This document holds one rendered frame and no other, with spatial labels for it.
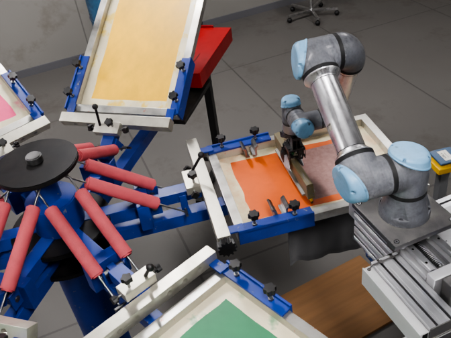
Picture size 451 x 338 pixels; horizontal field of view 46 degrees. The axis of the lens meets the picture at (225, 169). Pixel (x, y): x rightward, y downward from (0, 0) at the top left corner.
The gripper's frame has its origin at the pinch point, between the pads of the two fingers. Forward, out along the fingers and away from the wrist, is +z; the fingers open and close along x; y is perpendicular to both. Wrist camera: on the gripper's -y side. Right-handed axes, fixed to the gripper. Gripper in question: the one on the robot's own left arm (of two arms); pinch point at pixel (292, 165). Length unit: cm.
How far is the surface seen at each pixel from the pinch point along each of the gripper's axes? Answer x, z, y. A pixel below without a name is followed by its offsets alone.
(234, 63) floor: 39, 112, -308
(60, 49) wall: -132, 95, -391
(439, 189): 61, 20, 16
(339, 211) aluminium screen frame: 8.3, 2.0, 30.8
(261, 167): -11.3, 5.1, -10.4
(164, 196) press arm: -56, -5, 4
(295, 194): -3.4, 4.4, 13.1
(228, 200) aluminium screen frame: -31.1, 0.5, 10.9
